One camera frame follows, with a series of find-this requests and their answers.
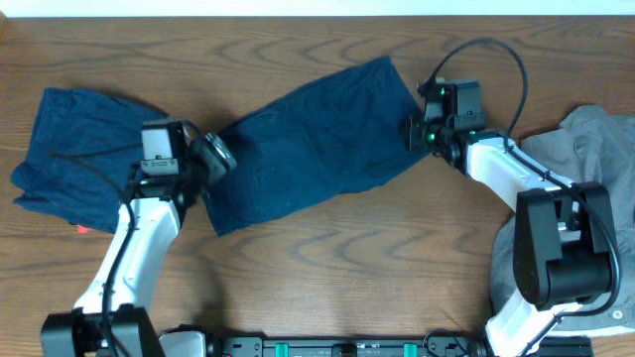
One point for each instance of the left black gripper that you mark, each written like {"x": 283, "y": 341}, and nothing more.
{"x": 216, "y": 170}

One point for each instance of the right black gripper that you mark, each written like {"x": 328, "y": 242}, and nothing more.
{"x": 413, "y": 136}

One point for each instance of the navy blue shorts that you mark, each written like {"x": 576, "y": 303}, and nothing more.
{"x": 336, "y": 135}
{"x": 82, "y": 147}

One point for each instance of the grey shorts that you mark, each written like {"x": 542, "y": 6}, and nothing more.
{"x": 592, "y": 145}

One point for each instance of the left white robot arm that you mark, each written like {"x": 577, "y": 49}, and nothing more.
{"x": 111, "y": 318}

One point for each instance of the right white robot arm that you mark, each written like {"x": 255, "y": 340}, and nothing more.
{"x": 565, "y": 254}

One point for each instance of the folded navy blue shorts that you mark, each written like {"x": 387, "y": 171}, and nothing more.
{"x": 82, "y": 147}

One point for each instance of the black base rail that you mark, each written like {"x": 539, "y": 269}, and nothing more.
{"x": 342, "y": 347}

